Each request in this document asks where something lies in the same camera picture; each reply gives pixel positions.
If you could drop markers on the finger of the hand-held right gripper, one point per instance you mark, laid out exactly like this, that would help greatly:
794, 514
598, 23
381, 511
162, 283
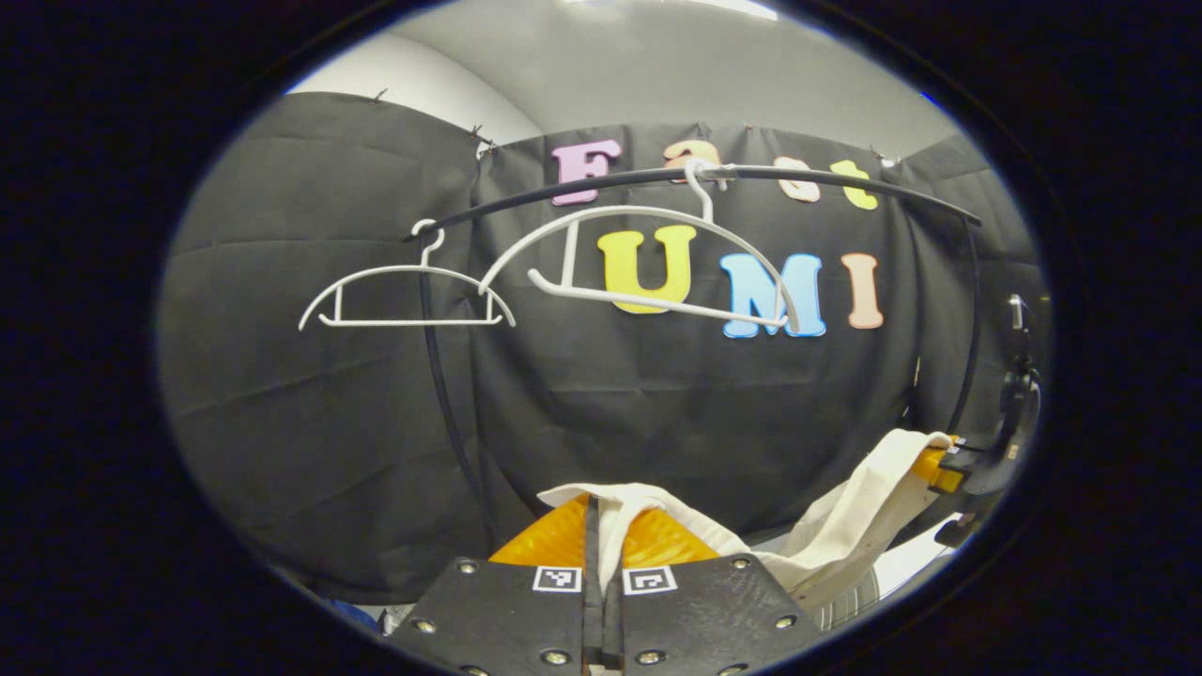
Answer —
939, 474

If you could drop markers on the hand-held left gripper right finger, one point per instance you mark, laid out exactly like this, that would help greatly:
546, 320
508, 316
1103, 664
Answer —
704, 620

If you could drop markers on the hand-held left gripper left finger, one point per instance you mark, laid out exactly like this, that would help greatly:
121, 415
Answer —
593, 601

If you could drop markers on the cream button-up shirt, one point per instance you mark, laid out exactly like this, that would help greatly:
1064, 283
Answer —
845, 526

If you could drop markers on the white plastic hanger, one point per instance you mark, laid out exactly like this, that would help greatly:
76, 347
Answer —
404, 322
657, 302

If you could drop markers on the black metal clothes rack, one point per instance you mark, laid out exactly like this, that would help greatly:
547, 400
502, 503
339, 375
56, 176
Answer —
639, 176

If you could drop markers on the black backdrop cloth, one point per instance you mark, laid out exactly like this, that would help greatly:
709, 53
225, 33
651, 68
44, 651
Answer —
329, 422

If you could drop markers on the ceiling light panel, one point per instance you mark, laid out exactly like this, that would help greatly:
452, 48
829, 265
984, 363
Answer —
714, 6

